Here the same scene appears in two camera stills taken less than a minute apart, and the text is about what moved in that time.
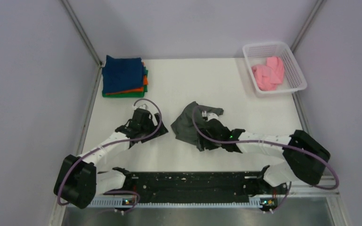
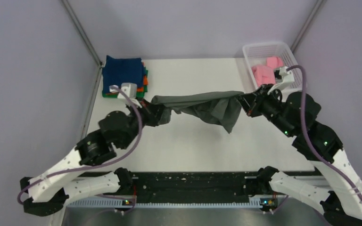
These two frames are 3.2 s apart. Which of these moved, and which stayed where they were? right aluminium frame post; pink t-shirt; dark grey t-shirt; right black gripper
Moved: right black gripper; dark grey t-shirt
Stayed: pink t-shirt; right aluminium frame post
